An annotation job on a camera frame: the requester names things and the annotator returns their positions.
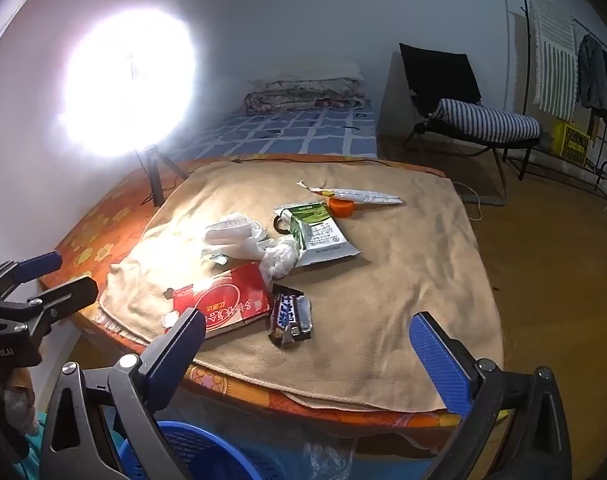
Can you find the dark hanging garment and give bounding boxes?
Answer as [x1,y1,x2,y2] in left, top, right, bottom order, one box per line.
[576,34,607,122]

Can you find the teal cloth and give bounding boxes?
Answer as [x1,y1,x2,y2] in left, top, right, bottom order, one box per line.
[11,410,52,480]

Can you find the striped cushion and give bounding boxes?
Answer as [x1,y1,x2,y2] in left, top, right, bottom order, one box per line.
[427,98,542,144]

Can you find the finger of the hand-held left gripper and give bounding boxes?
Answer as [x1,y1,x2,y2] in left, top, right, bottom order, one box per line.
[0,251,63,301]
[0,276,99,336]

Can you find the blue plastic basket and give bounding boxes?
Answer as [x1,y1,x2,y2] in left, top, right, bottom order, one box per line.
[118,421,273,480]

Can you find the clear plastic bag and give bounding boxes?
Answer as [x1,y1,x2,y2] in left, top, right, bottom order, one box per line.
[302,439,355,480]

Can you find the black metal clothes rack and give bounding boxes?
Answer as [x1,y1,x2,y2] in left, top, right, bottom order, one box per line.
[516,0,607,207]

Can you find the white striped towel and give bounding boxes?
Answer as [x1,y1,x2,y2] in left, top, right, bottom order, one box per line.
[527,0,580,117]

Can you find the orange floral table cover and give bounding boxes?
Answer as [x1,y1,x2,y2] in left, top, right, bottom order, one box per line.
[38,156,509,432]

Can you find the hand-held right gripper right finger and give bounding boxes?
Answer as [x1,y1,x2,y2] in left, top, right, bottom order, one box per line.
[411,311,571,480]

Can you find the white floor cable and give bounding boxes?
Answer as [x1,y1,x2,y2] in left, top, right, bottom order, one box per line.
[453,182,483,222]

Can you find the red cardboard box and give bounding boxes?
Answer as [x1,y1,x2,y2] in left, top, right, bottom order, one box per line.
[171,261,274,339]

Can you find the white plastic bag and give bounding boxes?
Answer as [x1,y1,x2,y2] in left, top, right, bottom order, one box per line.
[202,212,277,262]

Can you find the white tissue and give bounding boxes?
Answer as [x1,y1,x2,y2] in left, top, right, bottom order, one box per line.
[258,236,300,281]

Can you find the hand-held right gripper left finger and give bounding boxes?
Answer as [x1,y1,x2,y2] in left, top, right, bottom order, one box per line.
[40,307,207,480]

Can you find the blue checked bed sheet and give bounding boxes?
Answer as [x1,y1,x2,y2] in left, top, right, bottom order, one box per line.
[171,105,379,162]

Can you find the yellow plastic crate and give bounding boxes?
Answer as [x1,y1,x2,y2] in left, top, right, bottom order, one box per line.
[552,121,595,164]

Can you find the long white snack wrapper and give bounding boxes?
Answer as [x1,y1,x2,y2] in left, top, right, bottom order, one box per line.
[297,181,403,207]

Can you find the green and white packet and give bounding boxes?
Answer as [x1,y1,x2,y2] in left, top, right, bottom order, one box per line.
[274,201,361,267]

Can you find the beige towel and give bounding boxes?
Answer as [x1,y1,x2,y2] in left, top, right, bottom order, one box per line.
[100,160,505,413]

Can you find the bright ring light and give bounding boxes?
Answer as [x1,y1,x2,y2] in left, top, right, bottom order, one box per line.
[58,7,199,158]

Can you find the black tripod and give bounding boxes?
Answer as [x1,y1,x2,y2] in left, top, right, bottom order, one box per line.
[134,144,190,208]

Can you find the dark chocolate bar wrapper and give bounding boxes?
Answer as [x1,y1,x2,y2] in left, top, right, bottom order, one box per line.
[268,283,314,348]

